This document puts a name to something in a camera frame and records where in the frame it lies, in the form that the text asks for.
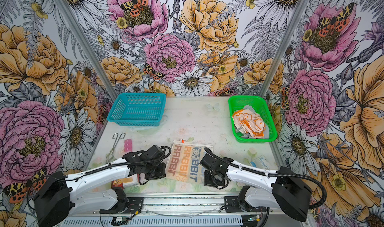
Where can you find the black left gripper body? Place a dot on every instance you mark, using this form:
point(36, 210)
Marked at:
point(154, 171)

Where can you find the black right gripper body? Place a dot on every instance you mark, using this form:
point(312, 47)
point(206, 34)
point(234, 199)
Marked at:
point(210, 180)

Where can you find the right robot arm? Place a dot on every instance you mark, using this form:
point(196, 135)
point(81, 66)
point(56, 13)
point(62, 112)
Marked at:
point(263, 189)

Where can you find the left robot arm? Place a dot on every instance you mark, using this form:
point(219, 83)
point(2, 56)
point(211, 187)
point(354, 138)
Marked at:
point(65, 195)

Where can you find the bandage box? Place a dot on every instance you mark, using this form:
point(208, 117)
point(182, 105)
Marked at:
point(125, 182)

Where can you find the pink small eraser block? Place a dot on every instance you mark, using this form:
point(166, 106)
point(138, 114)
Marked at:
point(128, 145)

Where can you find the small green circuit board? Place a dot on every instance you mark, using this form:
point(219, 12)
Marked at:
point(117, 221)

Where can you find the teal plastic basket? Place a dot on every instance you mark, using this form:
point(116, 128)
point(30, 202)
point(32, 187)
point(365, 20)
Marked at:
point(138, 109)

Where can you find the orange white towel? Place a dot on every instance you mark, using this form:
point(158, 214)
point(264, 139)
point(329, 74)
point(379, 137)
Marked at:
point(248, 123)

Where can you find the green plastic basket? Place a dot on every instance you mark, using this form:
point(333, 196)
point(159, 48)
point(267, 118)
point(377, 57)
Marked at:
point(260, 106)

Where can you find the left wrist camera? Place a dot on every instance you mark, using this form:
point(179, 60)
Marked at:
point(153, 153)

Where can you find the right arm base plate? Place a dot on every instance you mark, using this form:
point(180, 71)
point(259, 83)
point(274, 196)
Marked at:
point(234, 204)

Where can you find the aluminium front rail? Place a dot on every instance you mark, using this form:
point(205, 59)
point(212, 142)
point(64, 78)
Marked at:
point(172, 209)

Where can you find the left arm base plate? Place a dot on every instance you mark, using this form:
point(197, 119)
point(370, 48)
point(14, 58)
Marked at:
point(129, 206)

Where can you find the left aluminium frame post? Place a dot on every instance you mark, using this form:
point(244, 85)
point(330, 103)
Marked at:
point(79, 34)

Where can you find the aluminium frame post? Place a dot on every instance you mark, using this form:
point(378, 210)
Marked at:
point(79, 34)
point(291, 27)

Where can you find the right aluminium frame post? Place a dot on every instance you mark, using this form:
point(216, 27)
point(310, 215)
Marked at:
point(291, 27)

